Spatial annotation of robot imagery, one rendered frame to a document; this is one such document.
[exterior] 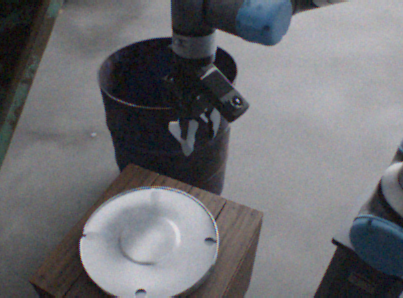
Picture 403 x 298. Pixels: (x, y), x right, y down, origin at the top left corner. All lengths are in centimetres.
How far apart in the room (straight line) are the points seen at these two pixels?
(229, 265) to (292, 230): 55
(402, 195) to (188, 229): 47
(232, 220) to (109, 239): 28
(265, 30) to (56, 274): 64
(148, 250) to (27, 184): 87
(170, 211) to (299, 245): 58
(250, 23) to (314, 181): 106
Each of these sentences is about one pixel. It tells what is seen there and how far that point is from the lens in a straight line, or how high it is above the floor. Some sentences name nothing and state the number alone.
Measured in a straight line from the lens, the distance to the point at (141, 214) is 88.
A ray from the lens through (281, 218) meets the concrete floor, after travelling 138.
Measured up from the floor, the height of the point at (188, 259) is 39.
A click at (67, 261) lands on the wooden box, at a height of 35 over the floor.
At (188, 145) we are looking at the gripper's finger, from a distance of 74.
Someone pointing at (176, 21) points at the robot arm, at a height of 82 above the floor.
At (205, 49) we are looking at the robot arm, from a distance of 64.
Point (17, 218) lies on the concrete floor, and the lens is 149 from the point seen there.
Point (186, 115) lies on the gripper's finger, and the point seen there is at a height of 65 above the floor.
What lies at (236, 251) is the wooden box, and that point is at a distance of 86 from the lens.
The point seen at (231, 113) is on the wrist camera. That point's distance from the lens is 65.
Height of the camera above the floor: 107
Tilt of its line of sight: 43 degrees down
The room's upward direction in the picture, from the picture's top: straight up
